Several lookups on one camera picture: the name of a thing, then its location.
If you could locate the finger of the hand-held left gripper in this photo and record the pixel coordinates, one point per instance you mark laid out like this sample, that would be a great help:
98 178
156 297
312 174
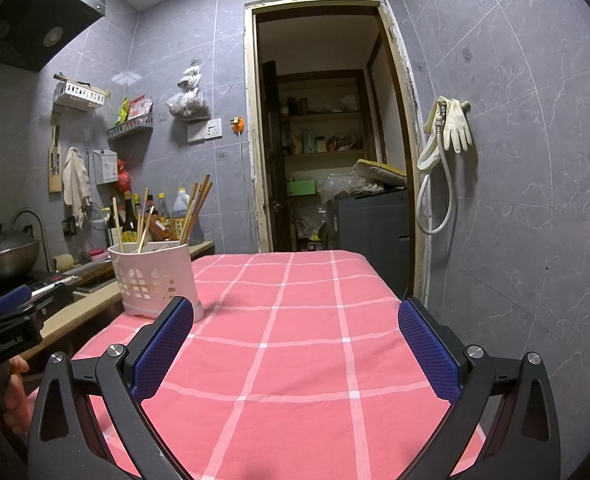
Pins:
50 302
12 299

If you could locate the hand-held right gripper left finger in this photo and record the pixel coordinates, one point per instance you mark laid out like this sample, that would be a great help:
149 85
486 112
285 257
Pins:
164 350

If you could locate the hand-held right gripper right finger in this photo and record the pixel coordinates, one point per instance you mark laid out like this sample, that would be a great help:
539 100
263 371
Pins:
427 350

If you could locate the white slotted utensil holder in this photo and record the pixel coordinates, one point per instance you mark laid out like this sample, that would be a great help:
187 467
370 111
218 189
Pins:
155 280

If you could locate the set of wooden chopsticks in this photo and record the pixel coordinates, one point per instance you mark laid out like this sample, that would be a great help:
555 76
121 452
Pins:
197 202

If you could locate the person's left hand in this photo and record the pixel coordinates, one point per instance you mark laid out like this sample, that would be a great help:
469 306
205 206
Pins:
17 395

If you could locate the gas stove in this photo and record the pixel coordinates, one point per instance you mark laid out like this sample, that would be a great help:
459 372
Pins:
40 285

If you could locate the beige kitchen counter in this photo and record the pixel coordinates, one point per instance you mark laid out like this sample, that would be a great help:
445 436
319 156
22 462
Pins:
85 307

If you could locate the beige sponge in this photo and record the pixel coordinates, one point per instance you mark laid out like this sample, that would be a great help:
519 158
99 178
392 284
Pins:
64 261

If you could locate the metal wok with lid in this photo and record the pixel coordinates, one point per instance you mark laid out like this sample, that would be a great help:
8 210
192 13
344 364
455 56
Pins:
5 255

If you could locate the curved metal faucet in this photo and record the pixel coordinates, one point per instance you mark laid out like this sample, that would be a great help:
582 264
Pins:
44 235

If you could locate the pink dish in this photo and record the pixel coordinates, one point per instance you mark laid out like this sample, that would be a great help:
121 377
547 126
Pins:
97 253

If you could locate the black cap dark bottle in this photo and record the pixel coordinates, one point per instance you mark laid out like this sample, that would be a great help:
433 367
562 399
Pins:
110 227

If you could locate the yellow cap dark sauce bottle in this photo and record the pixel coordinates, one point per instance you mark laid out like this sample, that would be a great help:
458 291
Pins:
129 225

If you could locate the orange snack packet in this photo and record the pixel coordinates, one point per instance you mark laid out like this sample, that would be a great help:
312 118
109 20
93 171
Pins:
159 230

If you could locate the hanging beige towel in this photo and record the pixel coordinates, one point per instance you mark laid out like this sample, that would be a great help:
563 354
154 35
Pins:
76 185

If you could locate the pink checked tablecloth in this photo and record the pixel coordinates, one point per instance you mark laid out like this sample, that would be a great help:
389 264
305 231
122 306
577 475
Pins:
300 385

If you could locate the hanging wooden board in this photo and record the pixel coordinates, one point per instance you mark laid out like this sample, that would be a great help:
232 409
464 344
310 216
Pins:
55 170

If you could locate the grey metal cabinet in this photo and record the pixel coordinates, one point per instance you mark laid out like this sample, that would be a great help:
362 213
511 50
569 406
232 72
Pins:
370 230

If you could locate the yellow cap clear bottle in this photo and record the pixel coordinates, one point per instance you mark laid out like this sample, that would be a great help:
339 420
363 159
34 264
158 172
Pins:
163 215

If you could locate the red cap dark bottle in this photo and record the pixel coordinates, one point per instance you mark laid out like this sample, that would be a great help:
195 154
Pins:
150 210

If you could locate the large cooking oil jug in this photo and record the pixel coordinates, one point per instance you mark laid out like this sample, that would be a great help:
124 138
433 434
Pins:
179 210

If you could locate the red plastic bag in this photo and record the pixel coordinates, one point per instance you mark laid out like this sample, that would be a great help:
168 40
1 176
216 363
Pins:
123 176

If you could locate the white hanging box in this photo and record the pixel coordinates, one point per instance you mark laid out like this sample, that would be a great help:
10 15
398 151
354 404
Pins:
106 166

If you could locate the crumpled clear plastic bag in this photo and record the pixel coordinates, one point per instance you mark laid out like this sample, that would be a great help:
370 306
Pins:
347 187

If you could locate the olive trimmed cushion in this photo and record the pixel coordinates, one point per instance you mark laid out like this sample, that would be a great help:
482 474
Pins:
380 171

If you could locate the hanging white rubber glove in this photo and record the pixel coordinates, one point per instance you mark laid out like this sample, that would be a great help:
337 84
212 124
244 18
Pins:
427 156

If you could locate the yellow green snack packet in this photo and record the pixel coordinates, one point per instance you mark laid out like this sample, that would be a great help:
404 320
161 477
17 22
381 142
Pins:
123 111

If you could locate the green box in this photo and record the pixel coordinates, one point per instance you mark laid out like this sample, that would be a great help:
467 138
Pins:
301 188

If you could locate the red snack packet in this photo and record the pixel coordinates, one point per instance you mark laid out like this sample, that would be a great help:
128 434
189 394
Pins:
140 107

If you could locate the dark wooden door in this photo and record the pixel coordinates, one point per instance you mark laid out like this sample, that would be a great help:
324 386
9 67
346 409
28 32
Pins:
271 160

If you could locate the wooden storage shelf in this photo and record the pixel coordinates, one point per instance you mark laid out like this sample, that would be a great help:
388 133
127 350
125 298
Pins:
320 155

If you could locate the pale rubber glove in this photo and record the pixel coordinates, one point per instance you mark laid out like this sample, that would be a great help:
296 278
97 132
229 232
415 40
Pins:
457 127

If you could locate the beige jar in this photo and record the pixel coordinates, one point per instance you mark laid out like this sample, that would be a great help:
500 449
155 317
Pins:
320 144

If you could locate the hanging clear plastic bag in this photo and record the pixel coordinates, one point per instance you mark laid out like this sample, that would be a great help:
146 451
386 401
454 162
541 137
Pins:
189 102

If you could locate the black range hood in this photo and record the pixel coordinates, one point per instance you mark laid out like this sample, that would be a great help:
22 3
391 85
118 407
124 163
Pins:
25 10

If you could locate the black wall socket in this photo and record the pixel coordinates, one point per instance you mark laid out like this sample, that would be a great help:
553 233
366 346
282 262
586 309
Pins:
67 225

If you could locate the grey wall rack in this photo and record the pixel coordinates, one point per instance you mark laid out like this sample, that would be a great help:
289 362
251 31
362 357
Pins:
130 129

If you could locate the white wall basket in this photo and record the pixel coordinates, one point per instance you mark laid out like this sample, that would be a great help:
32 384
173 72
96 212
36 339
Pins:
77 92

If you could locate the white wall switch panel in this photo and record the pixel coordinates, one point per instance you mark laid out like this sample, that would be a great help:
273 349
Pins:
205 130

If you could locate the orange wall plug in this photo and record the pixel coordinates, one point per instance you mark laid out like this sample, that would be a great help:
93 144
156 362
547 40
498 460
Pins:
236 125

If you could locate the worn wooden door frame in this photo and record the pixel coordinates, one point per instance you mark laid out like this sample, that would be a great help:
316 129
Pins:
251 110

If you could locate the small wall hook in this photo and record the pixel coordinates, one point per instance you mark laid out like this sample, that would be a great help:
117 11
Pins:
467 52

